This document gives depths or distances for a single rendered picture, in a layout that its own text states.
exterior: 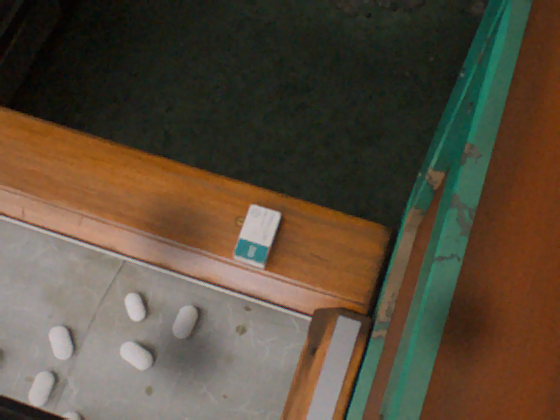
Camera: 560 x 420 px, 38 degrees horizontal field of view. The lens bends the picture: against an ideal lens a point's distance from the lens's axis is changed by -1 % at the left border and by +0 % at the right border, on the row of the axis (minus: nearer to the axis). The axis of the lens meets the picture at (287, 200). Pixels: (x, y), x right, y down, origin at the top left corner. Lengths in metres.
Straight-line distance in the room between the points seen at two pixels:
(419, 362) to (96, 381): 0.59
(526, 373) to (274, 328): 0.70
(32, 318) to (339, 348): 0.35
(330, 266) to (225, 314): 0.13
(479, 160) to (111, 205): 0.60
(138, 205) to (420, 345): 0.60
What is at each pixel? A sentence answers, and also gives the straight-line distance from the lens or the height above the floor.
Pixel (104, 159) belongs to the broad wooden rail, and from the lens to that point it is 0.93.
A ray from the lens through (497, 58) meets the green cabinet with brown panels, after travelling 0.40.
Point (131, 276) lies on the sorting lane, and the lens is 0.91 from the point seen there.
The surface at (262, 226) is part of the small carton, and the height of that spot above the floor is 0.79.
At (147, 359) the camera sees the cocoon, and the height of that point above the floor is 0.76.
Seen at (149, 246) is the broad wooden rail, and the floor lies 0.76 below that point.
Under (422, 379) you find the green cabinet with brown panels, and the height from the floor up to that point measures 1.27.
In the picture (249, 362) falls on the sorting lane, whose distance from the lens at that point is 0.88.
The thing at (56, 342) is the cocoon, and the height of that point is 0.76.
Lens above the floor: 1.61
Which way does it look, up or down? 72 degrees down
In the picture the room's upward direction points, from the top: 2 degrees counter-clockwise
